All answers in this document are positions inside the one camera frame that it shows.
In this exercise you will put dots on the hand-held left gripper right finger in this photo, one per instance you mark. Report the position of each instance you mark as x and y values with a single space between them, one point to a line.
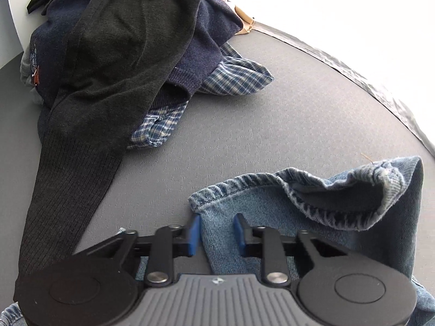
239 237

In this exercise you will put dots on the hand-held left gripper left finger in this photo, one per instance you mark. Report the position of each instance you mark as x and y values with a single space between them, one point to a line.
194 237

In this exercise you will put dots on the blue denim jeans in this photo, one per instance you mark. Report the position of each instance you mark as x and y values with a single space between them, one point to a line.
272 207

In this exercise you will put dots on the blue plaid shirt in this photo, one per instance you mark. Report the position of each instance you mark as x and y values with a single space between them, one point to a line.
238 78

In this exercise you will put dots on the navy blue knit sweater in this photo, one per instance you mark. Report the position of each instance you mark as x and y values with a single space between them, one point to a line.
204 37

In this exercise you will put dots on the dark grey knit sweater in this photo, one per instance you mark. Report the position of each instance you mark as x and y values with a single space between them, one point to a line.
119 40

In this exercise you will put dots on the light grey cloth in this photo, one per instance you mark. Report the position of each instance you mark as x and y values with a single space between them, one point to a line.
29 74

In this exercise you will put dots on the white board panel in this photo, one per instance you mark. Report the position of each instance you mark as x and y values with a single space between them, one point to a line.
17 30

